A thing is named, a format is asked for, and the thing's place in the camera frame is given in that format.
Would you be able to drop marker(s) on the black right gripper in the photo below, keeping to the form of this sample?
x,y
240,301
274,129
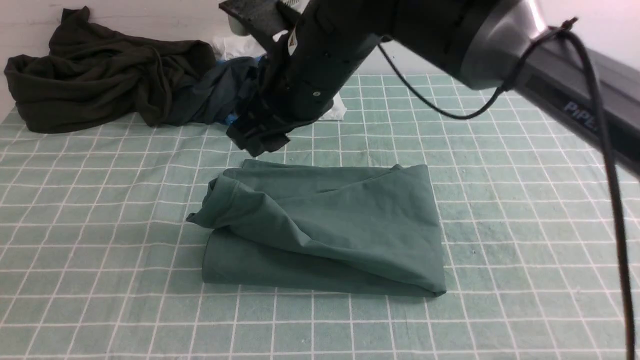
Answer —
x,y
307,67

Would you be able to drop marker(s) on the green long sleeve shirt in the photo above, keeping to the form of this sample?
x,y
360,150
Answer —
x,y
359,230

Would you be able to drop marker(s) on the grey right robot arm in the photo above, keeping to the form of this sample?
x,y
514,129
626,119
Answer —
x,y
483,44

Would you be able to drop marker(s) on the dark grey crumpled garment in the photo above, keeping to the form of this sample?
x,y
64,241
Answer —
x,y
214,97

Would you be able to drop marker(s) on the blue crumpled garment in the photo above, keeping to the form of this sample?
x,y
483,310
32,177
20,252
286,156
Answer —
x,y
236,85

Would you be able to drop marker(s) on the white crumpled garment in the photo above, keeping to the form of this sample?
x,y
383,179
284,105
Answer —
x,y
235,46

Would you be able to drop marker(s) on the dark olive crumpled garment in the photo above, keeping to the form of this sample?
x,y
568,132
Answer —
x,y
94,75

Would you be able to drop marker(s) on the green checkered tablecloth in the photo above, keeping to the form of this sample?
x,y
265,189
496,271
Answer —
x,y
97,262

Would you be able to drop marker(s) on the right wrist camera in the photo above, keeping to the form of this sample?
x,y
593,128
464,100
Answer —
x,y
262,19

